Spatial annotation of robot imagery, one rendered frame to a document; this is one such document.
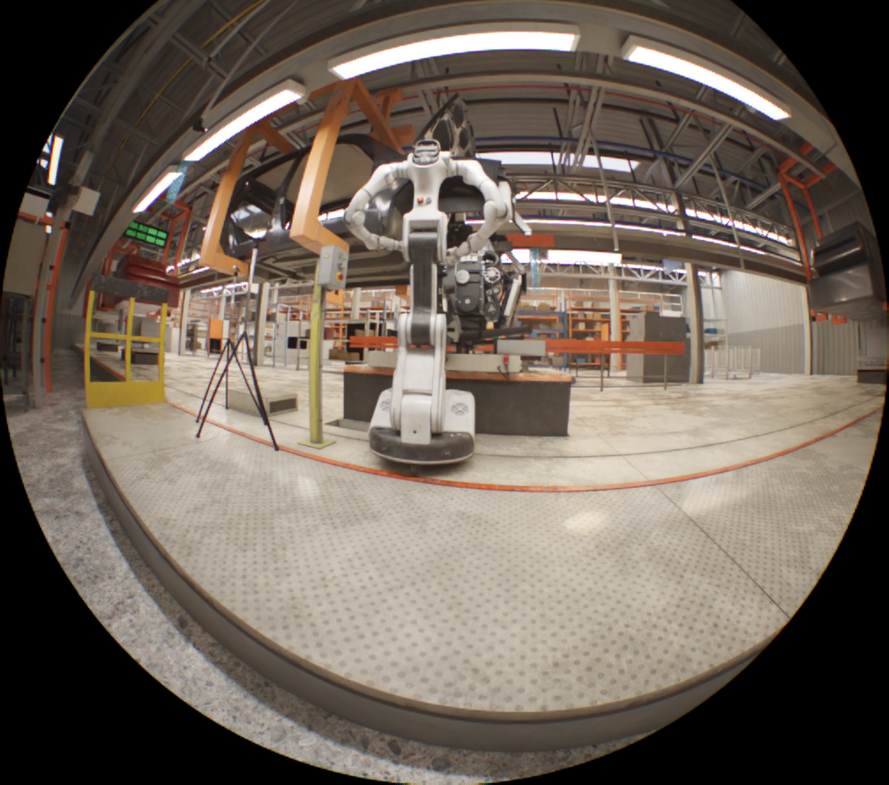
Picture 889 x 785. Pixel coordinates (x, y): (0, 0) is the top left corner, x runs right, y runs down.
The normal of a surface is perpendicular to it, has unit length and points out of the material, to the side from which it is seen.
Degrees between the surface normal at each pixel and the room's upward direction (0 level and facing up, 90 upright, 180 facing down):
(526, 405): 90
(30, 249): 90
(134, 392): 90
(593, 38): 180
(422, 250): 107
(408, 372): 68
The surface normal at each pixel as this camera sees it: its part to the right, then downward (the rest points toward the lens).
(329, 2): -0.04, 1.00
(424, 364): -0.05, -0.44
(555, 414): -0.22, -0.06
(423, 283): -0.07, 0.23
